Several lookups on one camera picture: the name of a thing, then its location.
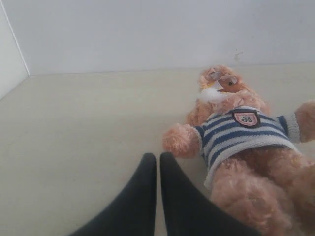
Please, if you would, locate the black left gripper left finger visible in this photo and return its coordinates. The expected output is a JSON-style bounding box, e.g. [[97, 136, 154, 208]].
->
[[71, 153, 157, 236]]

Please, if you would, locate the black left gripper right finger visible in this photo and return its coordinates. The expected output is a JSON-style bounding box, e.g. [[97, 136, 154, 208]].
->
[[159, 152, 260, 236]]

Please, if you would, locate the pink teddy bear striped shirt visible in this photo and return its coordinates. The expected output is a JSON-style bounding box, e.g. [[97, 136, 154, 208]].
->
[[162, 65, 315, 236]]

